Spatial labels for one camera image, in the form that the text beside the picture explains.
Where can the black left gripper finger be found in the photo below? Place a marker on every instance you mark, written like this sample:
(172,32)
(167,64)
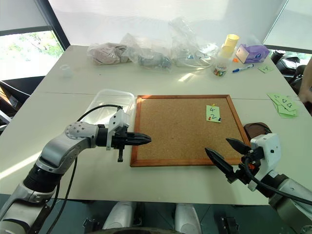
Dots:
(142,142)
(142,136)

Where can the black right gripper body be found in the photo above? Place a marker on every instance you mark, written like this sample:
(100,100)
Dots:
(245,170)

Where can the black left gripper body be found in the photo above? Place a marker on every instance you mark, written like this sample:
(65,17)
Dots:
(123,140)

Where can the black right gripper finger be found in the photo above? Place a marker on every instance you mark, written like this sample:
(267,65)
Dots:
(219,160)
(240,146)

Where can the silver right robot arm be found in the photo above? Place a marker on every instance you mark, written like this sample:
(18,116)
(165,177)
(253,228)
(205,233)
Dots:
(290,192)

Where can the person's bare forearm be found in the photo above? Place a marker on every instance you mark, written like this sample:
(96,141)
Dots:
(306,83)

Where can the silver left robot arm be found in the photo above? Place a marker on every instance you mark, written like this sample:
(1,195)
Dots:
(63,146)

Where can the wood framed cork board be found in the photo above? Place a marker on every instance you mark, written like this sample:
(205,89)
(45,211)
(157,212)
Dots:
(178,129)

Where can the green note with numbers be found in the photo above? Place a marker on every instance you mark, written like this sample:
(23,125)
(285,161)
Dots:
(212,112)

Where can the green note with drawing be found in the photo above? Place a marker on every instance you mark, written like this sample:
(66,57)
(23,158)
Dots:
(288,106)
(276,98)
(287,114)

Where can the small green note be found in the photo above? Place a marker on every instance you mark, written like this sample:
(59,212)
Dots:
(265,69)

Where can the clear cup of push pins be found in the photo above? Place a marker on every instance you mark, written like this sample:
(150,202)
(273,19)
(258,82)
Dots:
(220,67)

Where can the dark brown round dish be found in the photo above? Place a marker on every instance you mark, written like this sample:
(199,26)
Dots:
(256,129)

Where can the clear plastic container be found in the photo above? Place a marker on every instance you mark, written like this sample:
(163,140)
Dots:
(109,100)

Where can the silver rounded robot shell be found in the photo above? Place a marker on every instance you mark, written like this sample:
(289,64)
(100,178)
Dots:
(187,218)
(120,214)

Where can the blue whiteboard marker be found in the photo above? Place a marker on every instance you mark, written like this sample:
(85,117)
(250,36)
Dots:
(243,68)

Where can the plastic bag with grey item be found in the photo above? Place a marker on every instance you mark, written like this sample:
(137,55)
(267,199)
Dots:
(148,57)

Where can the plastic bag with pink cloth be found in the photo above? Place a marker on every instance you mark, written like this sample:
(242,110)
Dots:
(104,53)

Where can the small translucent white cup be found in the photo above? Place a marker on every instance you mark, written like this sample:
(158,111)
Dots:
(66,71)

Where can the black office chair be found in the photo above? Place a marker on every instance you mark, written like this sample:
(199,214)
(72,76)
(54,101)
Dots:
(290,67)

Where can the purple tissue pack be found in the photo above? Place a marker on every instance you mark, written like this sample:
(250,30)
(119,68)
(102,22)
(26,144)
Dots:
(253,53)

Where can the clear crumpled plastic bag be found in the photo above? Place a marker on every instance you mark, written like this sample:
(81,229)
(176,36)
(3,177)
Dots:
(187,46)

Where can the stack of yellow cups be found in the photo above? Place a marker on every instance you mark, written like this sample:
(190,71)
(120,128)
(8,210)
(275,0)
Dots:
(230,45)

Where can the white roller blind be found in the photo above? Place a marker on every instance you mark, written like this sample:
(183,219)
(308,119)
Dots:
(290,22)
(22,13)

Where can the black window pillar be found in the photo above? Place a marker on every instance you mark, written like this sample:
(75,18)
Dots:
(54,22)

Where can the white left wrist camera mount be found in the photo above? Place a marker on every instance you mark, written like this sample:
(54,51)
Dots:
(119,120)

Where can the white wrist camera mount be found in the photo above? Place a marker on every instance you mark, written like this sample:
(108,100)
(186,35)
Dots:
(267,151)
(119,120)

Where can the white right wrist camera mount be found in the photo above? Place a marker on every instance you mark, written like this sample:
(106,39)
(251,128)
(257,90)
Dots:
(267,151)

